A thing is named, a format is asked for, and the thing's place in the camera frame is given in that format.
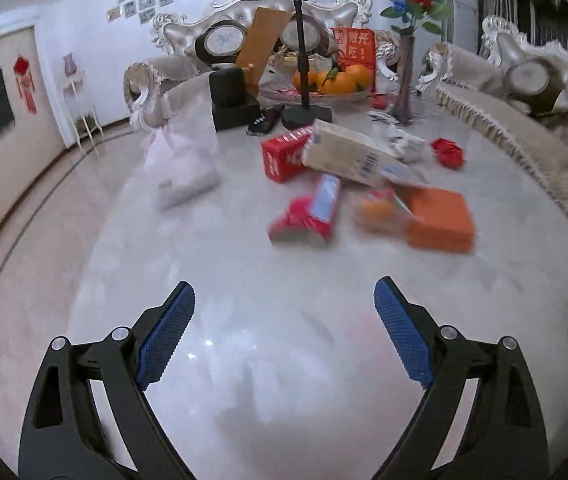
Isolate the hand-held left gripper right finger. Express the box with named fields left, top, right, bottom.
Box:
left=371, top=276, right=549, bottom=480

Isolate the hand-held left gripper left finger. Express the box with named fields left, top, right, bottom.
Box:
left=19, top=281, right=197, bottom=480

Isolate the ornate cream coffee table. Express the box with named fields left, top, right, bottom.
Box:
left=76, top=92, right=568, bottom=480

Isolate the orange box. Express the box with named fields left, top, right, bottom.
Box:
left=406, top=187, right=477, bottom=254

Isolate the orange snack in clear bag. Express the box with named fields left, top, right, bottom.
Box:
left=355, top=189, right=410, bottom=234

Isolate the red box with blue label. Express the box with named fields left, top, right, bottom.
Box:
left=268, top=174, right=343, bottom=247

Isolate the clear plastic bag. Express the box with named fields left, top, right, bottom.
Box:
left=143, top=126, right=220, bottom=212

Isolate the long beige carton box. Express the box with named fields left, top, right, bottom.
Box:
left=302, top=119, right=430, bottom=189

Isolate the crumpled red packet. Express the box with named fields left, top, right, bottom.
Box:
left=430, top=138, right=466, bottom=169

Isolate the crumpled white wrapper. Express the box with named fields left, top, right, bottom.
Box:
left=383, top=126, right=430, bottom=162

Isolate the ornate beige fringed sofa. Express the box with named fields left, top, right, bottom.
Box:
left=418, top=15, right=568, bottom=248

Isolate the red box with white print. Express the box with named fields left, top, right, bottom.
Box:
left=261, top=129, right=315, bottom=184

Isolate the flat black box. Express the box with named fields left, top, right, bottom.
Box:
left=212, top=97, right=261, bottom=132

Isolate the black remote control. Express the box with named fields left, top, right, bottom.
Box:
left=246, top=103, right=285, bottom=136

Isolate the dark vase with artificial flowers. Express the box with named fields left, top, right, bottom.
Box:
left=380, top=0, right=451, bottom=126

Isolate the white side stand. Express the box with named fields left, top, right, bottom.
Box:
left=61, top=72, right=103, bottom=150

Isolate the black cube box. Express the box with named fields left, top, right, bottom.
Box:
left=208, top=68, right=246, bottom=108

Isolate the orange fruit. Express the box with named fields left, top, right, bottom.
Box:
left=321, top=72, right=357, bottom=96
left=293, top=69, right=320, bottom=92
left=346, top=63, right=373, bottom=90

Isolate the glass fruit bowl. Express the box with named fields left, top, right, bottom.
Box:
left=258, top=50, right=378, bottom=107

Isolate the black phone stand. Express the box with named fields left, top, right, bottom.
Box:
left=273, top=0, right=333, bottom=131

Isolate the red gift box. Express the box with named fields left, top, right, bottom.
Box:
left=331, top=27, right=377, bottom=92

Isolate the white standing air conditioner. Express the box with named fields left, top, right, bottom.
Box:
left=440, top=0, right=480, bottom=44

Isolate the ornate cream two-seat sofa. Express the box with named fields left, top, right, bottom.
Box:
left=123, top=0, right=401, bottom=132

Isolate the yellow paper envelope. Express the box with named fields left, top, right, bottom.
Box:
left=235, top=7, right=293, bottom=97

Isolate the red knot wall ornament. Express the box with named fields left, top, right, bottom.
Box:
left=12, top=56, right=38, bottom=115

